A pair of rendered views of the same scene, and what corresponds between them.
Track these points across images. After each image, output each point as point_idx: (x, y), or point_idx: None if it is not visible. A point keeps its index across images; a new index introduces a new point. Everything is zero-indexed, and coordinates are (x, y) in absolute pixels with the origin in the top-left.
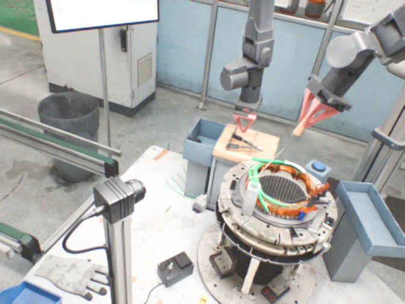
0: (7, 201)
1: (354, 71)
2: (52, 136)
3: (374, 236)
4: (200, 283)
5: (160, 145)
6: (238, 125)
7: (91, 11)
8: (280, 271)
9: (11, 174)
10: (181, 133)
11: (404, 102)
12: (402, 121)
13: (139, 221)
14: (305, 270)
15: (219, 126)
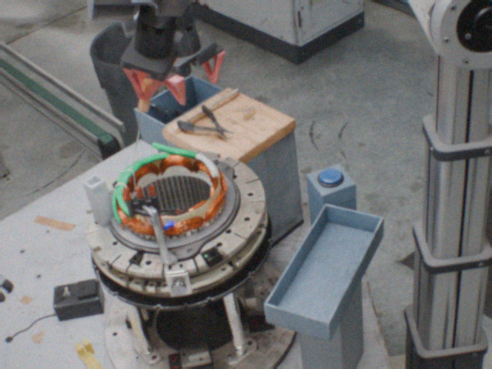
0: (47, 193)
1: (146, 22)
2: (108, 93)
3: (310, 301)
4: (104, 328)
5: (327, 124)
6: (171, 91)
7: None
8: None
9: (67, 151)
10: (382, 104)
11: (437, 68)
12: (440, 104)
13: (83, 230)
14: (265, 350)
15: (215, 92)
